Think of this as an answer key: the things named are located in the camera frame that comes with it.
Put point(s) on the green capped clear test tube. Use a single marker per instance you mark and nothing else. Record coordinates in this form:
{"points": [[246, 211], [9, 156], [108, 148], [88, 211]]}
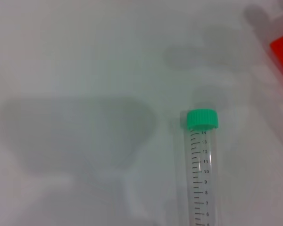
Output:
{"points": [[202, 118]]}

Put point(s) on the orange test tube rack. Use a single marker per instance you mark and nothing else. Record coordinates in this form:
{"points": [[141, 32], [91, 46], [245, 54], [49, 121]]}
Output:
{"points": [[279, 53]]}

